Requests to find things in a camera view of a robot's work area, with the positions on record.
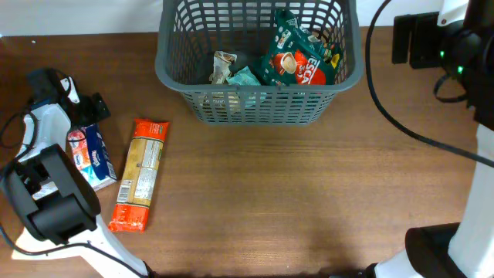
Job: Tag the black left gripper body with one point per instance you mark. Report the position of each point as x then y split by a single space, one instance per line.
94 109

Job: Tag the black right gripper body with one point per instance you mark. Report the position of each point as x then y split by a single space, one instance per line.
421 41

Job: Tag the Kleenex tissue multipack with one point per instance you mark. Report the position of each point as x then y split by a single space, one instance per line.
91 157

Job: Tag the orange spaghetti packet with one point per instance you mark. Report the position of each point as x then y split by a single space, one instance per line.
134 197

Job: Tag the green Nescafe coffee bag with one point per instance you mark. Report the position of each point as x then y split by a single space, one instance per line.
296 56

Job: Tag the brown snack bag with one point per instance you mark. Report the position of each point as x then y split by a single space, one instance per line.
221 63

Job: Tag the teal small sachet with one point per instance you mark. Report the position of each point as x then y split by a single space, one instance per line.
243 77

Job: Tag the beige packet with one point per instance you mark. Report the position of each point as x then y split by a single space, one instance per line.
27 242

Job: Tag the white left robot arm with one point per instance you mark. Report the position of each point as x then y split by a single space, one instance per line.
59 209

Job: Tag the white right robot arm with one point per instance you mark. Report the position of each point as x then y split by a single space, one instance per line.
459 39

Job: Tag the grey plastic basket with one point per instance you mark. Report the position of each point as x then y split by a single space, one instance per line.
191 31

